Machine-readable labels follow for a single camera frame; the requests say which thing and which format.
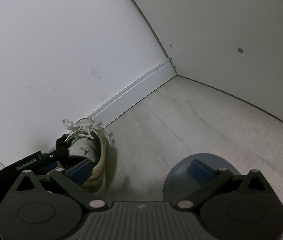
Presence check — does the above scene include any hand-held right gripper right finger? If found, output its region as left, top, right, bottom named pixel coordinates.
left=176, top=159, right=274, bottom=209

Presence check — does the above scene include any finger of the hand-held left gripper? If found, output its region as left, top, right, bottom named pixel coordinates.
left=35, top=162, right=60, bottom=175
left=55, top=135, right=69, bottom=158

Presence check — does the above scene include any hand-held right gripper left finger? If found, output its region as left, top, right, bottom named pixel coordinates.
left=15, top=159, right=108, bottom=209

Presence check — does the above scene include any dark grey slide sandal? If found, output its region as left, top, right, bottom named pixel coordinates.
left=162, top=152, right=242, bottom=203

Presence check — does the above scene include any beige low-top sneaker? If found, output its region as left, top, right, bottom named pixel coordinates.
left=56, top=118, right=118, bottom=195

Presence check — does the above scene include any white baseboard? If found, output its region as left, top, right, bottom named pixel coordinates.
left=88, top=57, right=177, bottom=127

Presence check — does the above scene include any white cabinet panel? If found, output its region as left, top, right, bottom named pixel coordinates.
left=116, top=0, right=283, bottom=137

